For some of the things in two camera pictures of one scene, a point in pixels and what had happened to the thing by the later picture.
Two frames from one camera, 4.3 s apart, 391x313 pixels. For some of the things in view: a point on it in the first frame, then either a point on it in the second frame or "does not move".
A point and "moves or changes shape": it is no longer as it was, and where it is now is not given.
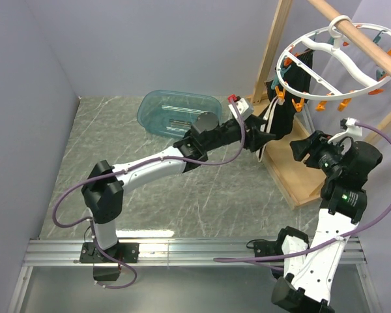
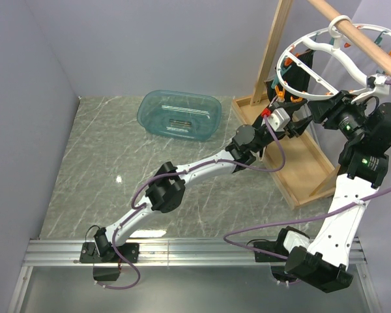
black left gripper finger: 255,121 -> 290,107
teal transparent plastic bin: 173,113 does not move
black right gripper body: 327,156 -> 348,117
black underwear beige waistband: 266,124 moves or changes shape
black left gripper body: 231,134 -> 266,139
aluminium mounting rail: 169,252 does not move
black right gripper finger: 301,148 -> 321,109
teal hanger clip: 274,82 does not move
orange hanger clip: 281,94 does not move
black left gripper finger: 259,139 -> 297,128
